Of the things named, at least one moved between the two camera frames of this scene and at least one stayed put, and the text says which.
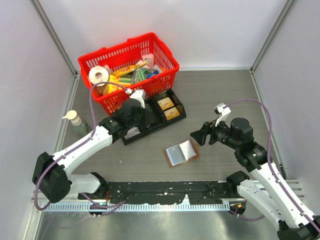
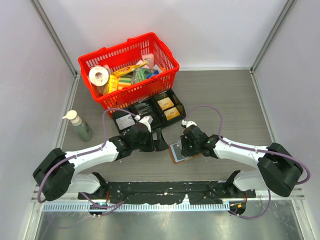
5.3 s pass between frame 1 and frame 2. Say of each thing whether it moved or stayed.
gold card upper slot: stayed
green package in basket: stayed
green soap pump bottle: stayed
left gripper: moved
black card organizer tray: stayed
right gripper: moved
